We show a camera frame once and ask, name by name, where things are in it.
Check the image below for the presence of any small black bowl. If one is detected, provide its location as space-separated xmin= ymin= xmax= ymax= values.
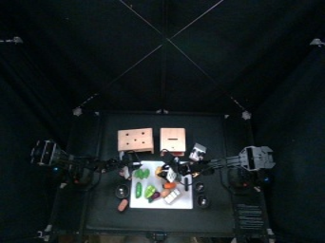
xmin=114 ymin=184 xmax=131 ymax=199
xmin=195 ymin=195 xmax=211 ymax=209
xmin=194 ymin=181 xmax=207 ymax=194

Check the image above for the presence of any purple toy eggplant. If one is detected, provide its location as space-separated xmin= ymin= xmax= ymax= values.
xmin=147 ymin=192 xmax=163 ymax=203

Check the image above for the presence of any dark green toy leafy vegetable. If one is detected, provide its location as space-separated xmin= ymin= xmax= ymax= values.
xmin=134 ymin=168 xmax=151 ymax=179

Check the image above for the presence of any light green toy vegetable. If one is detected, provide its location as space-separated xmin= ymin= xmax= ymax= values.
xmin=143 ymin=185 xmax=158 ymax=199

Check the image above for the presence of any white printed label sticker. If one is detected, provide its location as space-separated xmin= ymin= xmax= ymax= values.
xmin=235 ymin=204 xmax=263 ymax=232

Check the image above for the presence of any white grey toy box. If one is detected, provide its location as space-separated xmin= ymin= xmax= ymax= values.
xmin=187 ymin=142 xmax=208 ymax=162

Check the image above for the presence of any wooden box with slot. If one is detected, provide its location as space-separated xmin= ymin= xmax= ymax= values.
xmin=159 ymin=127 xmax=187 ymax=158

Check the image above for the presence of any wooden box with round holes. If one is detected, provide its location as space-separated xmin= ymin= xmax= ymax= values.
xmin=116 ymin=127 xmax=155 ymax=155

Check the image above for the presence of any white rectangular board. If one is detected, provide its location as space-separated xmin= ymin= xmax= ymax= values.
xmin=128 ymin=160 xmax=194 ymax=210

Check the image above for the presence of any orange toy sausage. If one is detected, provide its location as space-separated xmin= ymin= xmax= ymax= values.
xmin=116 ymin=198 xmax=130 ymax=213

